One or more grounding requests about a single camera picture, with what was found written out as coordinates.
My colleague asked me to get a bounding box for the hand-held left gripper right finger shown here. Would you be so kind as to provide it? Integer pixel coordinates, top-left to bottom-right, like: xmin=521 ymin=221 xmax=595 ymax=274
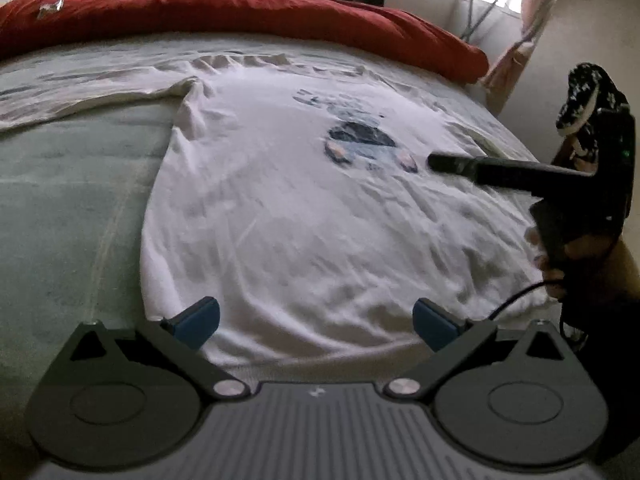
xmin=384 ymin=297 xmax=583 ymax=402

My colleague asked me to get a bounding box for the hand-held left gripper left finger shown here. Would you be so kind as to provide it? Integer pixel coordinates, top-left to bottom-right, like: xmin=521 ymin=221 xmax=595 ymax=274
xmin=50 ymin=296 xmax=250 ymax=402

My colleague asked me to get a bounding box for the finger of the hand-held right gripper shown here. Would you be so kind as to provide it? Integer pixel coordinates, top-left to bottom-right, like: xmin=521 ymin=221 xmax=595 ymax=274
xmin=429 ymin=152 xmax=593 ymax=196

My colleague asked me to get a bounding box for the white printed t-shirt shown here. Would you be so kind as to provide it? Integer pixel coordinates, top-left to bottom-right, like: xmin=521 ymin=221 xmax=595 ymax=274
xmin=140 ymin=57 xmax=557 ymax=369

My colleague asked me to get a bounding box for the person's right forearm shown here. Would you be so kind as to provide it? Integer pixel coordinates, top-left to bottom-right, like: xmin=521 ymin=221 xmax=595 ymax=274
xmin=562 ymin=240 xmax=640 ymax=343

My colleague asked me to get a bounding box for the metal clothes drying rack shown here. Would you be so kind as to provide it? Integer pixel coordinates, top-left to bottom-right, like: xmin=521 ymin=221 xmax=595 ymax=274
xmin=424 ymin=0 xmax=512 ymax=45

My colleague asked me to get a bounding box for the person's right hand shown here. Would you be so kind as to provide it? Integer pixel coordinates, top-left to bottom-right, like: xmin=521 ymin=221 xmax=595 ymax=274
xmin=534 ymin=235 xmax=621 ymax=303

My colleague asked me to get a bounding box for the black star-patterned garment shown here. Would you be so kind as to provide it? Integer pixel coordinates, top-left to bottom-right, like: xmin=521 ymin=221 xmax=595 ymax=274
xmin=555 ymin=61 xmax=632 ymax=137

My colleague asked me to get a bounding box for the pink curtain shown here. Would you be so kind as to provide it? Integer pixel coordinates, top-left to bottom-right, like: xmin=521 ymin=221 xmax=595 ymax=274
xmin=481 ymin=0 xmax=574 ymax=117

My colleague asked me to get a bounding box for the red duvet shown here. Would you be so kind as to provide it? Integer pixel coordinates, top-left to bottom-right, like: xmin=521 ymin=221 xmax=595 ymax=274
xmin=0 ymin=0 xmax=491 ymax=86

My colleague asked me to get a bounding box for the black cable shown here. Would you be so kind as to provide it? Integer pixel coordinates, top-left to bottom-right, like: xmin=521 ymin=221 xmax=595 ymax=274
xmin=487 ymin=280 xmax=568 ymax=322

